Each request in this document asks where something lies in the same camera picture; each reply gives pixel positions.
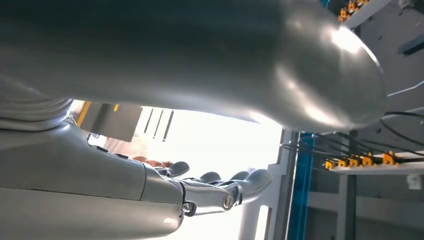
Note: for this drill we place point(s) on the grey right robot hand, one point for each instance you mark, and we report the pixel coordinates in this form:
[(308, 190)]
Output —
[(82, 192)]

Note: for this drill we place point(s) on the person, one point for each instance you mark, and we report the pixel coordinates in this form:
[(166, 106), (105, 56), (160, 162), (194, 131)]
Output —
[(155, 162)]

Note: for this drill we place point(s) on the blue metal ceiling truss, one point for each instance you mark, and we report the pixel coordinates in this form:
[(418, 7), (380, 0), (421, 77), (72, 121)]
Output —
[(301, 185)]

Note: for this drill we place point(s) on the small white ceiling box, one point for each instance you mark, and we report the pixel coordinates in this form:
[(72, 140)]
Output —
[(414, 182)]

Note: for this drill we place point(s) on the white rail with orange clips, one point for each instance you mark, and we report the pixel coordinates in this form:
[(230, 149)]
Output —
[(364, 167), (361, 10)]

